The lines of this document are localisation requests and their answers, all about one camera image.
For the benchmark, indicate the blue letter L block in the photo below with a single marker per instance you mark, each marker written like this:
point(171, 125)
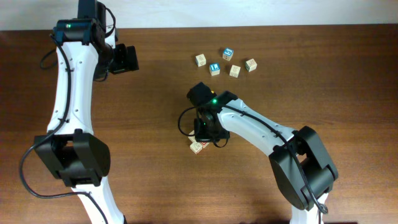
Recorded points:
point(214, 69)

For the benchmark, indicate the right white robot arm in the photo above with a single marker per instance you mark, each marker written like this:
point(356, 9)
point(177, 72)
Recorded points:
point(302, 167)

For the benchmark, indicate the blue number five block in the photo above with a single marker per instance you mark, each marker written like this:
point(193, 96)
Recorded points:
point(228, 54)

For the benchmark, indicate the plain wooden block far left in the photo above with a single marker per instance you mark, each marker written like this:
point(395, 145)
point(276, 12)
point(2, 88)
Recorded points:
point(200, 60)

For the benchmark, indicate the green edged wooden block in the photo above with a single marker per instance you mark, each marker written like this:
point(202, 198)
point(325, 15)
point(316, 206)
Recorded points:
point(250, 65)
point(191, 137)

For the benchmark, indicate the plain wooden picture block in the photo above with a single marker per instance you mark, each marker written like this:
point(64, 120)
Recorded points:
point(196, 147)

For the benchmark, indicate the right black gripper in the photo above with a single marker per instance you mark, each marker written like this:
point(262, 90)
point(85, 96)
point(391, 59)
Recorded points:
point(209, 135)

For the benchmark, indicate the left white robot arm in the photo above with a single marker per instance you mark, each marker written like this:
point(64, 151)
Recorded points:
point(87, 50)

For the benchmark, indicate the red letter E block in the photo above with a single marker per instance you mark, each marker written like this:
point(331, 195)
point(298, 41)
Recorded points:
point(205, 144)

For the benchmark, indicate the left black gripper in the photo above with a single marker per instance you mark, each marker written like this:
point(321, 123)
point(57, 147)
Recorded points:
point(124, 63)

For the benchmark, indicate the plain wooden block centre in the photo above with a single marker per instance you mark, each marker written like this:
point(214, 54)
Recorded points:
point(234, 71)

